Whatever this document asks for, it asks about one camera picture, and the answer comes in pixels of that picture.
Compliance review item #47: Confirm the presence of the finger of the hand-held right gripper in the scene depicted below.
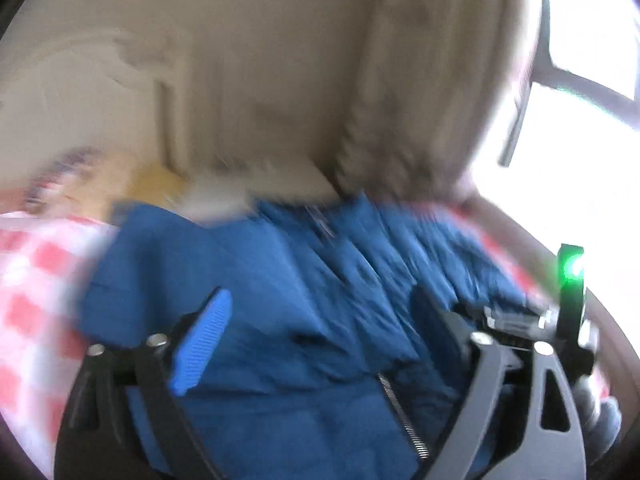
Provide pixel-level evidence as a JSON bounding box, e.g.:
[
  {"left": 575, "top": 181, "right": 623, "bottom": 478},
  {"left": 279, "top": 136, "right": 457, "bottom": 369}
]
[{"left": 482, "top": 305, "right": 558, "bottom": 350}]

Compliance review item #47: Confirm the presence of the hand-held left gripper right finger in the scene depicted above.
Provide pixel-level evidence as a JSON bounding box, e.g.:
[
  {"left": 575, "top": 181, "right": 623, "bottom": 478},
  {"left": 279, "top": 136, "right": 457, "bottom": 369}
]
[{"left": 414, "top": 286, "right": 587, "bottom": 480}]

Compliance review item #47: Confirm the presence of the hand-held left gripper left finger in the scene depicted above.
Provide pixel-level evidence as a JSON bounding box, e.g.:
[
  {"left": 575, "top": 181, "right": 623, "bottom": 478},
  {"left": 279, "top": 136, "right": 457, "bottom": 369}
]
[{"left": 54, "top": 287, "right": 234, "bottom": 480}]

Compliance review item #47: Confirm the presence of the blue quilted jacket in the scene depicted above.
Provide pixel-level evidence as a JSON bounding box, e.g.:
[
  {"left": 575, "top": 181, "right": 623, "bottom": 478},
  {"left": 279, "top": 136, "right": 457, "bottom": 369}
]
[{"left": 77, "top": 192, "right": 551, "bottom": 480}]

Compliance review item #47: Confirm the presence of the person's right hand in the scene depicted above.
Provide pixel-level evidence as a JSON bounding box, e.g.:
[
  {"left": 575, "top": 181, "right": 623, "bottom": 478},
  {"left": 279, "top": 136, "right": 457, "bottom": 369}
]
[{"left": 575, "top": 382, "right": 623, "bottom": 467}]

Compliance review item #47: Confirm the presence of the white pillow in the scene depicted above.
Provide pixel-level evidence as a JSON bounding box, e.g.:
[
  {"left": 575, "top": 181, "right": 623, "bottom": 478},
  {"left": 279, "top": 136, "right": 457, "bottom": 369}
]
[{"left": 180, "top": 160, "right": 342, "bottom": 222}]

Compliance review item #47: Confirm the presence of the red white checkered bedsheet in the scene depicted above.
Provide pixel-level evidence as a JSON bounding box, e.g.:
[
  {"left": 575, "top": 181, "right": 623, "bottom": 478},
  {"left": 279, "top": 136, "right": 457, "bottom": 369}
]
[{"left": 0, "top": 200, "right": 613, "bottom": 478}]

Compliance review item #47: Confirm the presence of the beige curtain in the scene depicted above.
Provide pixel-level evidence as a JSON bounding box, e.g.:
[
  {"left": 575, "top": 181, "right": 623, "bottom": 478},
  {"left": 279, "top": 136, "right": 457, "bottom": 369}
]
[{"left": 335, "top": 0, "right": 545, "bottom": 207}]

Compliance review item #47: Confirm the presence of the window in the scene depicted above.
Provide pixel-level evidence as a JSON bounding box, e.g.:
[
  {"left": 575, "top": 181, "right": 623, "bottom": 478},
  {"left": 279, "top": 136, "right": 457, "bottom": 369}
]
[{"left": 470, "top": 0, "right": 640, "bottom": 311}]

